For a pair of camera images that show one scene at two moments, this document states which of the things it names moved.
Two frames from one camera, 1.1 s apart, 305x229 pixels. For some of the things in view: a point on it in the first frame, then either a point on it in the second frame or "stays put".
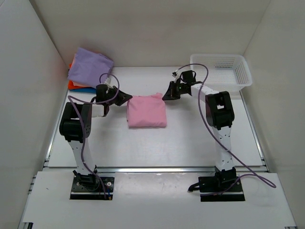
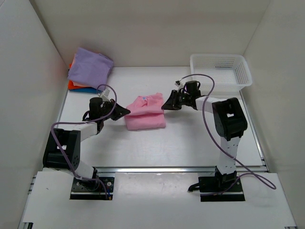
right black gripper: (170, 94) -> (172, 103)
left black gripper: (123, 98) -> (120, 112)
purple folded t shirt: (87, 67) stays put
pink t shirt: (147, 111) stays put
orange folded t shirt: (71, 85) stays put
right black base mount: (221, 179) stays put
